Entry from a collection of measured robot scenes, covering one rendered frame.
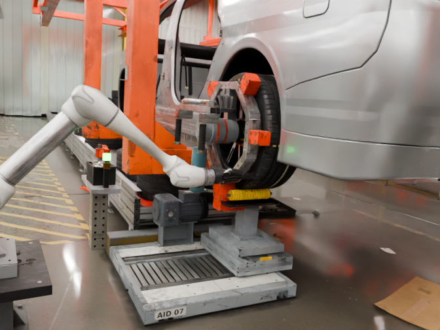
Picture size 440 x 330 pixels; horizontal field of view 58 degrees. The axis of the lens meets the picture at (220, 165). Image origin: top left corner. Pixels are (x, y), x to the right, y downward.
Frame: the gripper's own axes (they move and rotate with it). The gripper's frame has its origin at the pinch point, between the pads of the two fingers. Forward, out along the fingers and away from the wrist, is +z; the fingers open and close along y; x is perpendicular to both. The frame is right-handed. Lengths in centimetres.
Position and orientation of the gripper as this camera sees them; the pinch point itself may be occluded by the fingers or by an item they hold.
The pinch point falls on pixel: (247, 175)
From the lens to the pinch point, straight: 206.8
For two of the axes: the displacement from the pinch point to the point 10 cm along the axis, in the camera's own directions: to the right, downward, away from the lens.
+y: 3.7, -5.7, -7.4
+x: -2.6, -8.2, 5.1
